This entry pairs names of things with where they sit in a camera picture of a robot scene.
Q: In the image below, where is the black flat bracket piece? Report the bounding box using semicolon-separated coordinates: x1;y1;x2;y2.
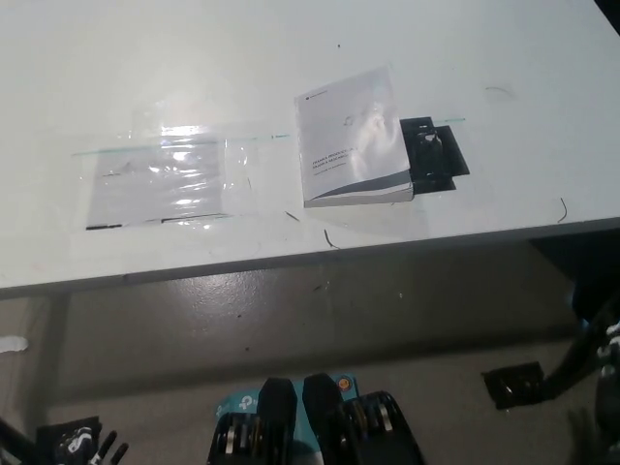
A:
399;115;471;196

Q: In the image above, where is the clear plastic zip bag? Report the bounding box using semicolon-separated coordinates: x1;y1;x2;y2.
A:
71;99;265;234

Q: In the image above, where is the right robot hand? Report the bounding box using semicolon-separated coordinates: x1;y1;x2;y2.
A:
589;317;620;396

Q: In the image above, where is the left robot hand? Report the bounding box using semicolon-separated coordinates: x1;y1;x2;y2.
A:
54;425;130;465

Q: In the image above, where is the white grey softcover book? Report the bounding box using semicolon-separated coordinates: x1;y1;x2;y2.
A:
294;65;416;209

